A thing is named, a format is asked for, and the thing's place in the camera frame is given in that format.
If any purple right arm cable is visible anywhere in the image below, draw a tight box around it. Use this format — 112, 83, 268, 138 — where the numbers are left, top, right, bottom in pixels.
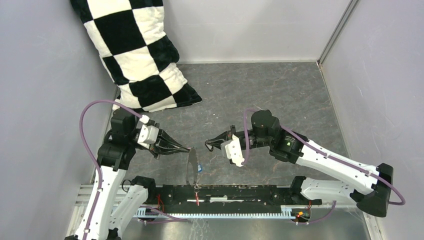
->
241, 109, 406, 206

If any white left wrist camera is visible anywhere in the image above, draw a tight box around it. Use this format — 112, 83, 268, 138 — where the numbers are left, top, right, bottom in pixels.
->
136, 115, 159, 149

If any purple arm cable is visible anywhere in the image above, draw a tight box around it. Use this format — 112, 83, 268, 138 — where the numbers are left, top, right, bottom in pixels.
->
241, 109, 406, 206
79, 100, 145, 240

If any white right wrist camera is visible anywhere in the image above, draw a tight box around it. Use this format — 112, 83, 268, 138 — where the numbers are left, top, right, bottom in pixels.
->
221, 135, 245, 167

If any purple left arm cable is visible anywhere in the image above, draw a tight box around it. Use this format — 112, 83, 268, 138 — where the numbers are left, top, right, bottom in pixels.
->
79, 100, 145, 240

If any aluminium corner frame post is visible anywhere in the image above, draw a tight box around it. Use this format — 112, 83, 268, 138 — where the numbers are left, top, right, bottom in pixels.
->
316, 0, 360, 68

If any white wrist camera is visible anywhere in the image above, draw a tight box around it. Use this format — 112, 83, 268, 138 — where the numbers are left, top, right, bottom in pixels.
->
136, 115, 159, 149
221, 135, 245, 167

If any white slotted cable duct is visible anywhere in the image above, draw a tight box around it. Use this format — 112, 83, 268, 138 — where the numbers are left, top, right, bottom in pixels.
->
133, 207, 310, 221

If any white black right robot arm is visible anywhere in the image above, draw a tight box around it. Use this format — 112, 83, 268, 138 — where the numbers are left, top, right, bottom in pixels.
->
205, 110, 394, 218

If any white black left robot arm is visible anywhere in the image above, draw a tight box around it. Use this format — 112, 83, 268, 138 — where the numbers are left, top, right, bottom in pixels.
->
67, 108, 191, 240

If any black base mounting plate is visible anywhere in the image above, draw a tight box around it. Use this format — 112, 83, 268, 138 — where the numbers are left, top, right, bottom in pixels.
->
145, 185, 323, 214

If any red capped key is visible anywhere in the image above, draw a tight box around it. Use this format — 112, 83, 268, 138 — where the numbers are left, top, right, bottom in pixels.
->
194, 191, 200, 206

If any black white checkered pillow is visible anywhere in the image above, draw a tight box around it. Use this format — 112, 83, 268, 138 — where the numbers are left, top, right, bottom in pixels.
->
70, 0, 202, 112

